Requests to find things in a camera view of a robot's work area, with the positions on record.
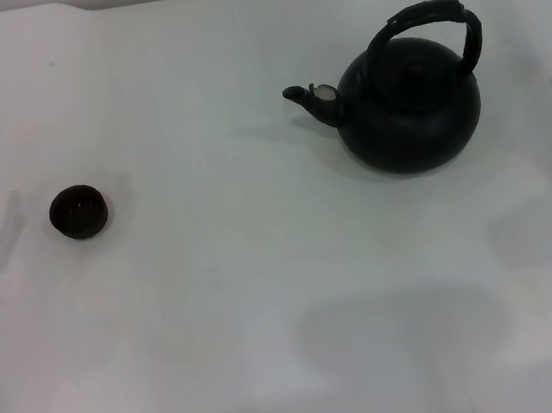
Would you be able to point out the black round teapot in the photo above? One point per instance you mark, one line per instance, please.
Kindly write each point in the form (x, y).
(412, 124)

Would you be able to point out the small dark teacup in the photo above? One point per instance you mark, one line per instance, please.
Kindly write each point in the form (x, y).
(78, 211)

